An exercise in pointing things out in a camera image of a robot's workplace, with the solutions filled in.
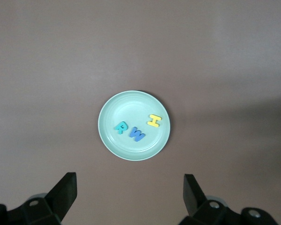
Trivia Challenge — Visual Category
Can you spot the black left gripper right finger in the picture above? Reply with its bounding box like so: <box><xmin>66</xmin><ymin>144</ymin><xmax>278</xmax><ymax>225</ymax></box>
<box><xmin>177</xmin><ymin>173</ymin><xmax>279</xmax><ymax>225</ymax></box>

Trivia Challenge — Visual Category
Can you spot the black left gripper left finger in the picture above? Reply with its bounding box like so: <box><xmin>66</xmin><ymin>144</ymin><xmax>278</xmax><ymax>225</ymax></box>
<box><xmin>0</xmin><ymin>172</ymin><xmax>78</xmax><ymax>225</ymax></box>

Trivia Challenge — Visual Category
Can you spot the blue capital letter W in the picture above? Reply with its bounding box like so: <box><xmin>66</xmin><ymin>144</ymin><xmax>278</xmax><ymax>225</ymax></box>
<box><xmin>128</xmin><ymin>127</ymin><xmax>146</xmax><ymax>143</ymax></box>

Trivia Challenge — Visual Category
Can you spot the yellow capital letter H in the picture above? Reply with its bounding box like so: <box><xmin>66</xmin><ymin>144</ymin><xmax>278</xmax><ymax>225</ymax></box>
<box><xmin>147</xmin><ymin>114</ymin><xmax>163</xmax><ymax>128</ymax></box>

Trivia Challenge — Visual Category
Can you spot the teal capital letter R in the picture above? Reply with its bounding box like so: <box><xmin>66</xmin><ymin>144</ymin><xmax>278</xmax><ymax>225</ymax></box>
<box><xmin>114</xmin><ymin>120</ymin><xmax>129</xmax><ymax>135</ymax></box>

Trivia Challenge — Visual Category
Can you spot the green plate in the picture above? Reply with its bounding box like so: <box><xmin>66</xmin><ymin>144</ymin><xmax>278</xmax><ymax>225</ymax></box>
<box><xmin>97</xmin><ymin>90</ymin><xmax>171</xmax><ymax>162</ymax></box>

